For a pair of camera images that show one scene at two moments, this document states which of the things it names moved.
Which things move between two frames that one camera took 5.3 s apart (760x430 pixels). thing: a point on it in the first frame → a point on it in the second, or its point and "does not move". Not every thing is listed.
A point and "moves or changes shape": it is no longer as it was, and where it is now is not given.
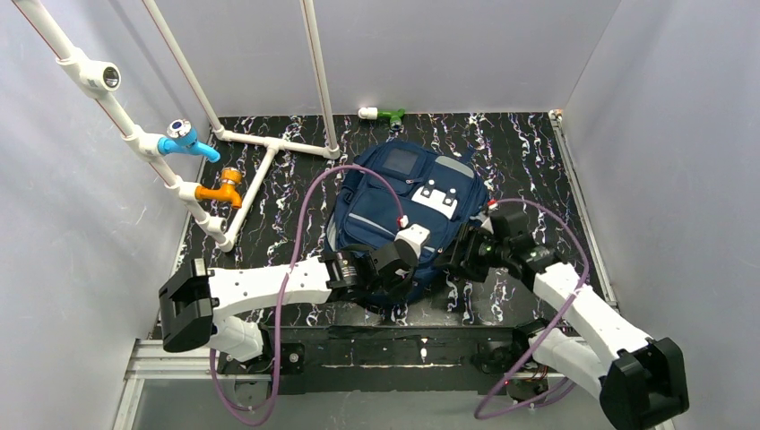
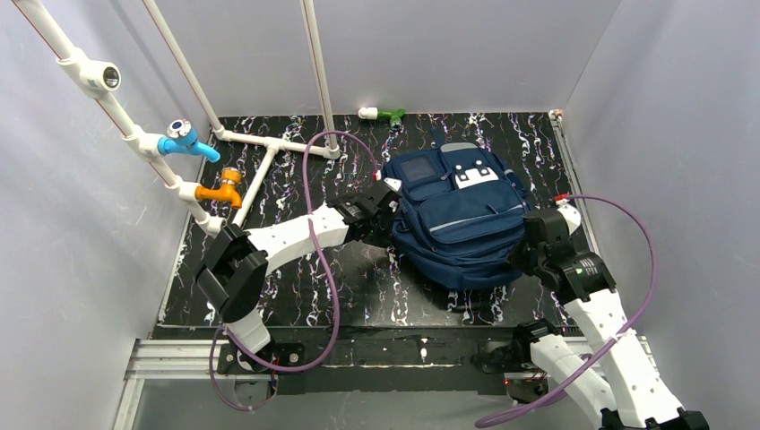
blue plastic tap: x=182 y=138 does not move
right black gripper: x=453 y=257 → x=531 y=253
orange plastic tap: x=229 y=176 does not move
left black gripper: x=402 y=272 → x=384 y=208
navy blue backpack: x=392 y=184 moves or changes shape
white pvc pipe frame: x=96 y=76 does not move
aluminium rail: x=150 y=360 does not move
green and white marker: x=370 y=113 does not move
